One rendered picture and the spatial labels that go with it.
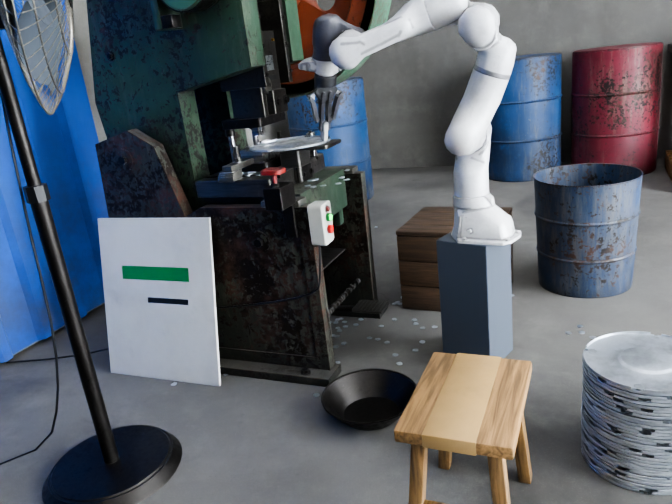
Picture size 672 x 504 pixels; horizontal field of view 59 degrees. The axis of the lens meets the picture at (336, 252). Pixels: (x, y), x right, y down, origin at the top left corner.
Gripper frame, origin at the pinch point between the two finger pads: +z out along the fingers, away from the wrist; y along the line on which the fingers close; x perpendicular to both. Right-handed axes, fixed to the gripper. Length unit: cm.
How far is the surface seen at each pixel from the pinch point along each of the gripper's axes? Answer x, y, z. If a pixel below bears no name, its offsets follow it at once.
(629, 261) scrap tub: -51, 114, 54
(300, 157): 0.2, -9.0, 8.7
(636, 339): -108, 41, 20
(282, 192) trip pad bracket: -26.9, -25.9, 4.8
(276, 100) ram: 11.0, -13.5, -8.8
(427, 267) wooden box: -17, 40, 60
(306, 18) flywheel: 48, 13, -25
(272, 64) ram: 21.1, -10.9, -17.9
